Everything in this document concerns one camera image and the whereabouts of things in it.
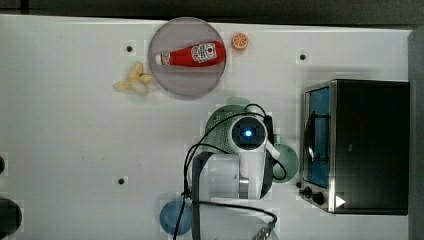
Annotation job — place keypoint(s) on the green plastic strainer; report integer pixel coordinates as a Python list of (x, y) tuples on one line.
[(219, 123)]

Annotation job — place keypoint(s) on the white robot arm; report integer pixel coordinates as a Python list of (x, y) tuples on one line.
[(245, 173)]

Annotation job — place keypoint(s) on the red ketchup bottle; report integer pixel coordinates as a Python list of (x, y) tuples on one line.
[(199, 55)]

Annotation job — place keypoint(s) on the orange slice toy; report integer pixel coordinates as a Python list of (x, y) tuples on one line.
[(240, 41)]

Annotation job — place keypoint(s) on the green round plate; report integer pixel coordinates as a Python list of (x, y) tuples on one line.
[(287, 164)]

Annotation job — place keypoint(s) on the blue bowl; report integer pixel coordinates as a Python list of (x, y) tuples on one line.
[(176, 217)]

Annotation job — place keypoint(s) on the black toaster oven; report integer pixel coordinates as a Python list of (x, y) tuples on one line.
[(355, 142)]

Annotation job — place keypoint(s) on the black cylinder upper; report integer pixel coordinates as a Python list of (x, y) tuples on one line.
[(2, 164)]

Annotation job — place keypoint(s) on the black cylinder cup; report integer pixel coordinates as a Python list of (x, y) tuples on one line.
[(10, 217)]

